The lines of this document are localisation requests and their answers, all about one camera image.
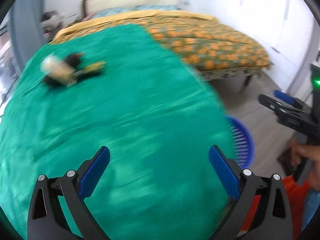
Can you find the beige snack packet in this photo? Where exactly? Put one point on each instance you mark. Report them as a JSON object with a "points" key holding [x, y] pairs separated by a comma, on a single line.
{"points": [[57, 72]]}

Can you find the teal patterned bed sheet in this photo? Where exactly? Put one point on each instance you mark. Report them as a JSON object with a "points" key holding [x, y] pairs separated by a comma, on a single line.
{"points": [[118, 10]]}

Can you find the cream headboard pillow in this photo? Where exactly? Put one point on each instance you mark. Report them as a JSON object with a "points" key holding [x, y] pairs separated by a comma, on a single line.
{"points": [[130, 2]]}

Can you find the clothes pile on chair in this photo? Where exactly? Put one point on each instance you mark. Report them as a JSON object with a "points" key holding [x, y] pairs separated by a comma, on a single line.
{"points": [[51, 23]]}

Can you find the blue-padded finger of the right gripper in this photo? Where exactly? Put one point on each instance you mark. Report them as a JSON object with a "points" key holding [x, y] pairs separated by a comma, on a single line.
{"points": [[295, 102]]}

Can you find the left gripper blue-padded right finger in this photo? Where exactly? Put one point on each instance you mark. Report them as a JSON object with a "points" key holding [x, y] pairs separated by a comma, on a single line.
{"points": [[260, 209]]}

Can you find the blue plastic trash basket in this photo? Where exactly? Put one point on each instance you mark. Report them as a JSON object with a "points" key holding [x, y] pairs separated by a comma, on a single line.
{"points": [[243, 143]]}

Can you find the green embroidered bed cover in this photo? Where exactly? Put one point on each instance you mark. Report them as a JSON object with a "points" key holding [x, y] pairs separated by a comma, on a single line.
{"points": [[157, 116]]}

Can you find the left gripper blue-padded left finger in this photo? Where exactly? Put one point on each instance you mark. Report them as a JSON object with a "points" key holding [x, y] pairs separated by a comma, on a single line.
{"points": [[46, 219]]}

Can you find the grey curtain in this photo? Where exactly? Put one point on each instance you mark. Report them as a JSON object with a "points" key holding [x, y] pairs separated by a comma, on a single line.
{"points": [[26, 33]]}

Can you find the person's right hand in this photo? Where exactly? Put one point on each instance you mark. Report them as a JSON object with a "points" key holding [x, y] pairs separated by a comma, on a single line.
{"points": [[311, 152]]}

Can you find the orange floral quilt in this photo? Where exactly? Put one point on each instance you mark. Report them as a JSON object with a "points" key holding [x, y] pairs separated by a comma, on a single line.
{"points": [[201, 40]]}

